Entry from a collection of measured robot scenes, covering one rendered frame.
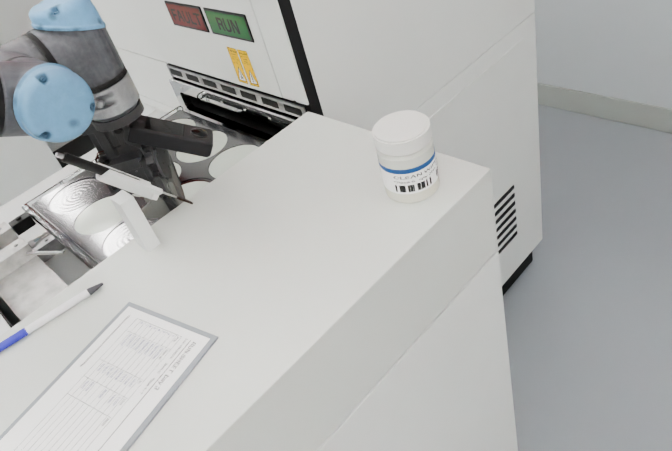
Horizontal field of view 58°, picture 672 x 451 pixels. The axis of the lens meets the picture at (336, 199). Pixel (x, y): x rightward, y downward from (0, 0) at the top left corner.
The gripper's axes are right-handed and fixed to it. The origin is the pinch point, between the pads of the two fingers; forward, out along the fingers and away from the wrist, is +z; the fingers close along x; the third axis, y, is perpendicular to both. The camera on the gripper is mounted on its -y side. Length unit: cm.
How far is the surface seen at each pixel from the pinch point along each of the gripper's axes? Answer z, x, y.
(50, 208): 1.6, -16.0, 26.9
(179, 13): -19.0, -35.0, -4.7
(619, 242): 91, -51, -102
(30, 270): 3.5, -2.1, 28.1
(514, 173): 48, -45, -68
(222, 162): 1.5, -14.4, -5.4
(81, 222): 1.5, -8.6, 19.6
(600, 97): 82, -115, -129
